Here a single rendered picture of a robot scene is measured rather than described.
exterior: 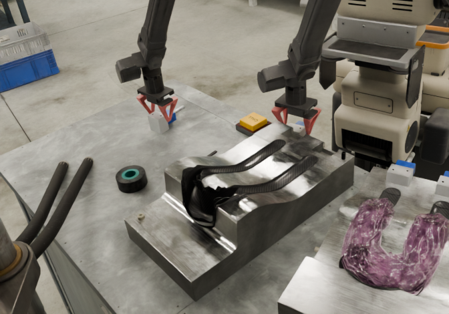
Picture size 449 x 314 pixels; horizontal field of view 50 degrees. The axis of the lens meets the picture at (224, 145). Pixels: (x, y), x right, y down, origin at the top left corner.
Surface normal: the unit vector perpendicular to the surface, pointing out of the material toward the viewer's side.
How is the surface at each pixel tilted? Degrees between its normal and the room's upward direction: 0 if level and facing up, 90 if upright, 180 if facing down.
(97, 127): 0
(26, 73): 91
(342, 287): 0
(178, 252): 0
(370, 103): 98
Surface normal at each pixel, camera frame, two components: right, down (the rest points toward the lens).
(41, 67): 0.57, 0.41
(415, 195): -0.11, -0.83
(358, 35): -0.60, 0.50
